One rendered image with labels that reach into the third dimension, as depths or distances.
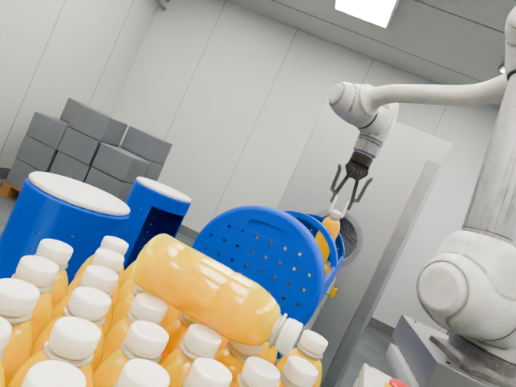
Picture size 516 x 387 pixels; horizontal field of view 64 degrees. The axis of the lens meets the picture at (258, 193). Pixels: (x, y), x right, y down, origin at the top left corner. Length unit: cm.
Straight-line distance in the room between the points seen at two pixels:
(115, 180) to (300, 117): 285
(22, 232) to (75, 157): 337
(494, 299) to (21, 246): 107
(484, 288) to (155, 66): 611
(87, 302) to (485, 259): 74
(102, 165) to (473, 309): 387
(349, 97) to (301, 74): 480
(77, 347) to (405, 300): 584
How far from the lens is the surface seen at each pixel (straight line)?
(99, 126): 444
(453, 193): 613
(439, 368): 105
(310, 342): 63
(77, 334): 39
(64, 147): 461
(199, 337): 47
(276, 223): 83
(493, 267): 94
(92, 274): 52
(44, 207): 115
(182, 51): 658
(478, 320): 94
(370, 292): 223
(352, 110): 136
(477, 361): 114
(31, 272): 49
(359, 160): 147
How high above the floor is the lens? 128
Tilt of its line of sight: 2 degrees down
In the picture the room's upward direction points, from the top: 24 degrees clockwise
